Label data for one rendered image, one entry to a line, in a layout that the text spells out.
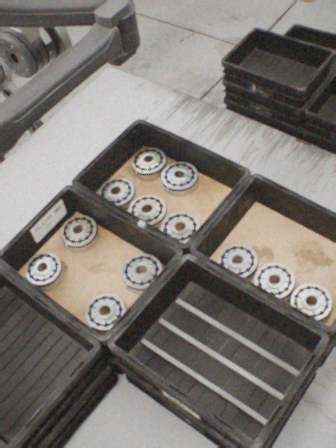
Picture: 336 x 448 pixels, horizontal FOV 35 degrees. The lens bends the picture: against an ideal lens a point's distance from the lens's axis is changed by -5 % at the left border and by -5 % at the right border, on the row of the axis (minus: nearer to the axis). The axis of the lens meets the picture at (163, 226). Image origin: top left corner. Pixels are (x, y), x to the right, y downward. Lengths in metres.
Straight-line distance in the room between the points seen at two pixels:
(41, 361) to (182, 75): 2.27
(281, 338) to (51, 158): 1.04
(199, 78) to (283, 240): 1.94
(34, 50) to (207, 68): 1.85
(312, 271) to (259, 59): 1.38
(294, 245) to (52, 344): 0.67
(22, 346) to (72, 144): 0.83
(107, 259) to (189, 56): 2.17
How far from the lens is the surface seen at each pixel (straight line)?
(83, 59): 0.97
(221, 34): 3.61
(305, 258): 1.42
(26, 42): 1.62
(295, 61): 2.55
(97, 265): 1.45
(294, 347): 1.30
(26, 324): 1.42
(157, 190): 1.57
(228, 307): 1.34
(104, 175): 1.60
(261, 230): 1.46
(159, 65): 3.39
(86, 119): 2.04
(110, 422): 1.40
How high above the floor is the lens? 2.02
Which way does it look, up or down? 53 degrees down
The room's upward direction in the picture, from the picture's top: 11 degrees counter-clockwise
